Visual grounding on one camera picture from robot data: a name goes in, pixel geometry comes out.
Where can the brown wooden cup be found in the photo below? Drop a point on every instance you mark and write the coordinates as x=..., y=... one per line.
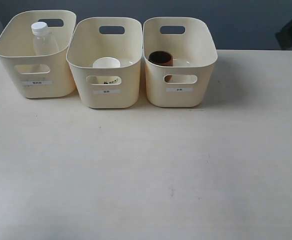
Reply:
x=161, y=58

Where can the white paper cup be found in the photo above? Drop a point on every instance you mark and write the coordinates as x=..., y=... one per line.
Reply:
x=106, y=63

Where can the clear plastic bottle white cap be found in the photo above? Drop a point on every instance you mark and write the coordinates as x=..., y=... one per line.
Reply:
x=44, y=43

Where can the right cream plastic bin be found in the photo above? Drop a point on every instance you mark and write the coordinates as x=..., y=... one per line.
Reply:
x=194, y=55

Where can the cream plastic bin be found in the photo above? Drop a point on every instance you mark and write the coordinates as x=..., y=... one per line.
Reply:
x=38, y=76
x=98, y=37
x=194, y=55

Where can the middle cream plastic bin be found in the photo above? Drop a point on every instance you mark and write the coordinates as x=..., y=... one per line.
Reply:
x=98, y=37

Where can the left cream plastic bin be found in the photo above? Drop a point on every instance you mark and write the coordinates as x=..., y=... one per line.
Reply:
x=38, y=76

